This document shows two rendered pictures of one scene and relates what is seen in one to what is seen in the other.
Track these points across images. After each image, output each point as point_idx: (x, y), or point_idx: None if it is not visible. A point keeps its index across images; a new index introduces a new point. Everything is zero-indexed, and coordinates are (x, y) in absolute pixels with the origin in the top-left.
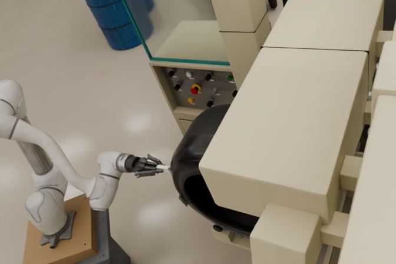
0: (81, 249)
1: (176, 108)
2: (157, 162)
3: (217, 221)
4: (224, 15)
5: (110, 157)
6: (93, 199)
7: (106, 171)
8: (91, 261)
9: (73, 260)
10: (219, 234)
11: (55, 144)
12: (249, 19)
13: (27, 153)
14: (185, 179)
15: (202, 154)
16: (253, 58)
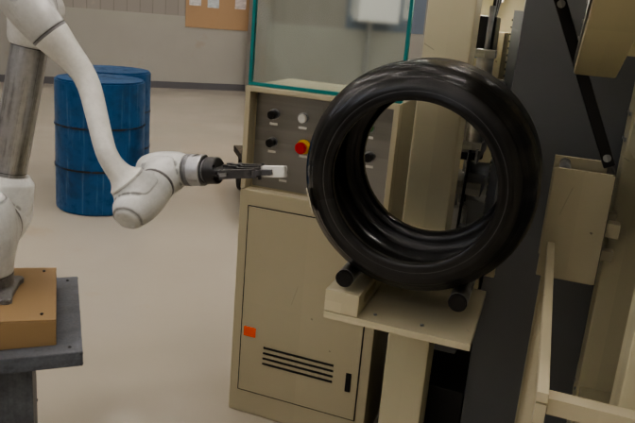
0: (33, 317)
1: (249, 187)
2: (263, 163)
3: (360, 243)
4: None
5: (172, 153)
6: (128, 194)
7: (161, 167)
8: (39, 351)
9: (3, 341)
10: (341, 296)
11: (101, 87)
12: None
13: (11, 119)
14: (352, 124)
15: (403, 69)
16: (464, 19)
